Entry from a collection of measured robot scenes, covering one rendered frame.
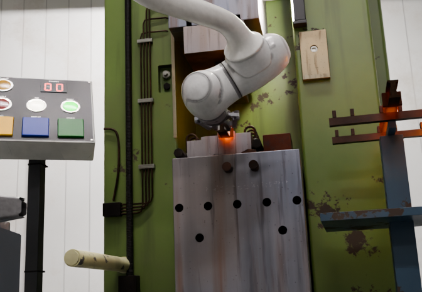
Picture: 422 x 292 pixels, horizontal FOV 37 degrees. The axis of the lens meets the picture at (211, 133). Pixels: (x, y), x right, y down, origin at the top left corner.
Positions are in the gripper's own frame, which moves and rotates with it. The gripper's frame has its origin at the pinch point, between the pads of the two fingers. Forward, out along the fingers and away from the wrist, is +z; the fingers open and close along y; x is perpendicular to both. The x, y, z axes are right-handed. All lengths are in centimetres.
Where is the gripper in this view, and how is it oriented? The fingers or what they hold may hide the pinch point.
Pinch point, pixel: (223, 128)
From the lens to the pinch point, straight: 187.2
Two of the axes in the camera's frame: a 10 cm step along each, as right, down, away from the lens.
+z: 1.7, 2.4, 9.6
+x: -0.4, -9.7, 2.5
